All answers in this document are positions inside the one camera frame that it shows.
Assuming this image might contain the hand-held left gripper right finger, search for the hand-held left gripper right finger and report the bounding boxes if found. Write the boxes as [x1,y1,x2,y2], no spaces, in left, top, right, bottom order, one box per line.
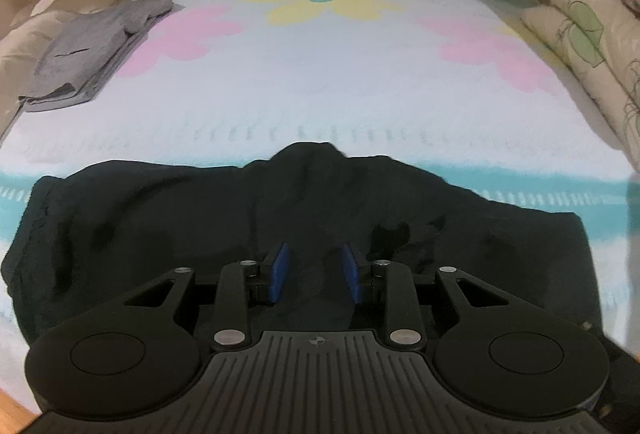
[338,241,507,348]

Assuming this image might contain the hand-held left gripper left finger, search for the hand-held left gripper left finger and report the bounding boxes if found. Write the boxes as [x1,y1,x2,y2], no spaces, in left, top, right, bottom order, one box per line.
[122,241,292,348]

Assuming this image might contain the black pants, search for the black pants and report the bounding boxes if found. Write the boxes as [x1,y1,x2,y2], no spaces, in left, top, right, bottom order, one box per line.
[0,141,604,346]

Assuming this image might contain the floral bed sheet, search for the floral bed sheet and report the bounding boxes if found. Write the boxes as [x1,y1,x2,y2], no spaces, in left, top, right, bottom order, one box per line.
[0,0,640,415]

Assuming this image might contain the folded grey garment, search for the folded grey garment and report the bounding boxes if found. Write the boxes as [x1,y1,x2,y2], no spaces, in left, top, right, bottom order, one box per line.
[19,0,175,113]

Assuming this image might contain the folded white printed quilt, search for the folded white printed quilt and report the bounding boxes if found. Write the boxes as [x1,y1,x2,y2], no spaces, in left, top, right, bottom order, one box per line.
[520,0,640,171]

